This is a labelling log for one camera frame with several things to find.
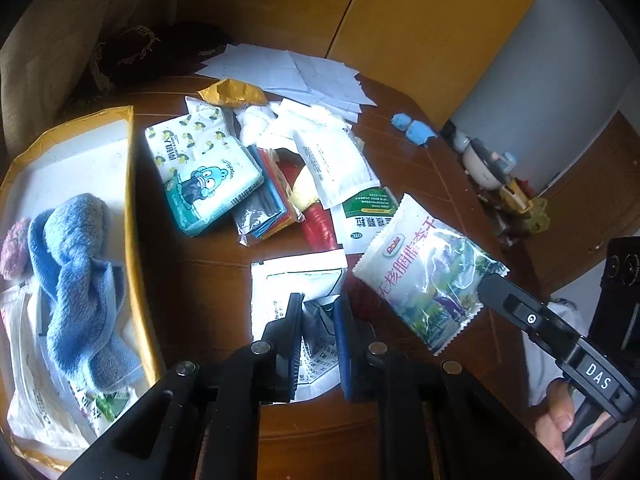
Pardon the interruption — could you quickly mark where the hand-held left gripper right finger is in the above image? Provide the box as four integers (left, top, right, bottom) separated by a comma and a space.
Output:
334, 296, 573, 480

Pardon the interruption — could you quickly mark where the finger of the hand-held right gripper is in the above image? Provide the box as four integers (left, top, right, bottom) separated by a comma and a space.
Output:
479, 274, 640, 421

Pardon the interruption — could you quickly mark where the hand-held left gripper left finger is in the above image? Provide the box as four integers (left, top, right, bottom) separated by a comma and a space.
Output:
60, 292, 306, 480

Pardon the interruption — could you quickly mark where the white printed sachet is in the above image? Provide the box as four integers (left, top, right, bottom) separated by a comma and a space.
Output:
250, 254, 348, 402

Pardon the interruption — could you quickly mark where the white dried fruit snack bag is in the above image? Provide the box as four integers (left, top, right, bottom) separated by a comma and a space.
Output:
351, 194, 511, 356

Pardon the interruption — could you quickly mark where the yellow cardboard box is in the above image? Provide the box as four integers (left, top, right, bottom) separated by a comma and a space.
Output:
0, 105, 166, 476

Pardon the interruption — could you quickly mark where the person's right hand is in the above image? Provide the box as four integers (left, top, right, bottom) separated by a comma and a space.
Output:
534, 377, 577, 461

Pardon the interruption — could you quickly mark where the person's light clothing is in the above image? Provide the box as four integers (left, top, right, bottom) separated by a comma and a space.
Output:
520, 299, 596, 408

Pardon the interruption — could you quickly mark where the yellow toy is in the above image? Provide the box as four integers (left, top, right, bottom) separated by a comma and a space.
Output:
492, 177, 551, 237

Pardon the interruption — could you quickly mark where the red packet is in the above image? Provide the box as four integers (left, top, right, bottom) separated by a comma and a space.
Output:
299, 199, 341, 252

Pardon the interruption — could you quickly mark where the green and white medicine sachet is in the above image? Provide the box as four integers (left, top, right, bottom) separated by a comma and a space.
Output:
332, 186, 401, 256

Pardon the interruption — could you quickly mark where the clear bag of colourful packets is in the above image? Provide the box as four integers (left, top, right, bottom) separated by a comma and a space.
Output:
232, 144, 306, 248

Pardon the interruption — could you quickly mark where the white padded pouch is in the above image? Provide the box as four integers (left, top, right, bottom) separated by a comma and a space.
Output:
292, 129, 382, 211

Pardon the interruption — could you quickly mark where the cartoon print tissue pack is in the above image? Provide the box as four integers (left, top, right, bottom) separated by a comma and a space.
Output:
144, 106, 265, 237

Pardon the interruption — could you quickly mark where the green and white packet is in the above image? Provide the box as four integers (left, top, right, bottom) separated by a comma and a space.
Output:
72, 387, 133, 436

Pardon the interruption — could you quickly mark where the blue crumpled object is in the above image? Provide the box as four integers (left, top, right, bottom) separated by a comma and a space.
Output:
391, 112, 439, 147

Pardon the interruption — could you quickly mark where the white rolled cloth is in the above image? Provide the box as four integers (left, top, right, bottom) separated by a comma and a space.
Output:
234, 102, 282, 150

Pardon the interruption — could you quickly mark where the blue towel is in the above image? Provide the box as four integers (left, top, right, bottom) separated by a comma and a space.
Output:
27, 192, 146, 393

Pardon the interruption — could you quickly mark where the yellow padded envelope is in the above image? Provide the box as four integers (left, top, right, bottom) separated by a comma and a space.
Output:
196, 78, 267, 109

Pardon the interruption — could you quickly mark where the white plastic bag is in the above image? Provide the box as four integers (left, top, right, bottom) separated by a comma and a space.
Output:
0, 280, 96, 451

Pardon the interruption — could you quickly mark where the pile of white papers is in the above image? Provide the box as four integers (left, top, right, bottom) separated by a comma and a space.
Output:
199, 43, 379, 125

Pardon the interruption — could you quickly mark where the pink fluffy cloth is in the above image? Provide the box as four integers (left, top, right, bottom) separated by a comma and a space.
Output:
0, 216, 33, 281

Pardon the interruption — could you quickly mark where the dark fringed cloth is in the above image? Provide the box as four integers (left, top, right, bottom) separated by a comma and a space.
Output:
89, 21, 232, 92

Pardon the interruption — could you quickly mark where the yellow wooden cabinet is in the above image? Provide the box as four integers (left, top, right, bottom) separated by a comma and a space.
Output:
140, 0, 572, 132

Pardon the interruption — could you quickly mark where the beige curtain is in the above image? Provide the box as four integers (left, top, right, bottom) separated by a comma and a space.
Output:
0, 0, 187, 158

